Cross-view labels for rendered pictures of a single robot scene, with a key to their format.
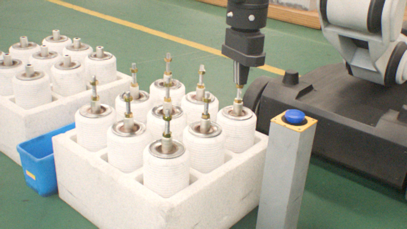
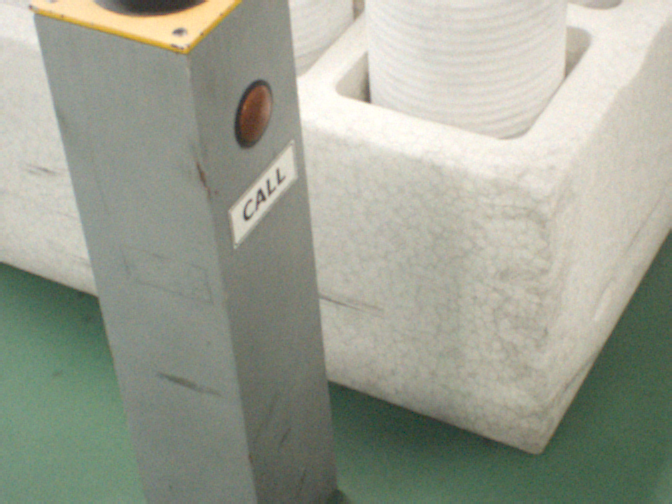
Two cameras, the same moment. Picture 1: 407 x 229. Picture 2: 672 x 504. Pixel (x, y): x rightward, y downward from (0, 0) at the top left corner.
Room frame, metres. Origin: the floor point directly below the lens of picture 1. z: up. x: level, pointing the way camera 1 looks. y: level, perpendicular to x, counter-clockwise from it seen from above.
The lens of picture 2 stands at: (0.78, -0.68, 0.61)
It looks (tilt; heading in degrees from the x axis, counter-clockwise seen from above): 41 degrees down; 82
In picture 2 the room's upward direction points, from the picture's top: 5 degrees counter-clockwise
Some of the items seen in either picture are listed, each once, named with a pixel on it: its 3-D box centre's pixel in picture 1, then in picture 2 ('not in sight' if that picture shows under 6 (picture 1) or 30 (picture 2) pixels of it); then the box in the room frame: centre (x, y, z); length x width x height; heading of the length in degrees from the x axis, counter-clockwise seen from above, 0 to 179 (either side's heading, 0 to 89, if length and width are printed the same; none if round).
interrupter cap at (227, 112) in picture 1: (237, 113); not in sight; (0.93, -0.08, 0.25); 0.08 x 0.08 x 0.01
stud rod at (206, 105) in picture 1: (206, 107); not in sight; (0.84, -0.01, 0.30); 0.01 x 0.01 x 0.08
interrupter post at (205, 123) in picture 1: (205, 124); not in sight; (0.84, -0.01, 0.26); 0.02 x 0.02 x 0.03
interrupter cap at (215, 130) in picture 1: (205, 129); not in sight; (0.84, -0.01, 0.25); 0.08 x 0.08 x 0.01
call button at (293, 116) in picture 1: (294, 117); not in sight; (0.78, -0.19, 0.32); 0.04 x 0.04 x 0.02
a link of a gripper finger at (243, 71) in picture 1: (244, 72); not in sight; (0.92, -0.09, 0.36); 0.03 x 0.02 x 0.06; 125
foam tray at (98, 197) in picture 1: (166, 168); (374, 34); (0.91, 0.08, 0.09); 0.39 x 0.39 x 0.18; 50
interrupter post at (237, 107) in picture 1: (237, 108); not in sight; (0.93, -0.08, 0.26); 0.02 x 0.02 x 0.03
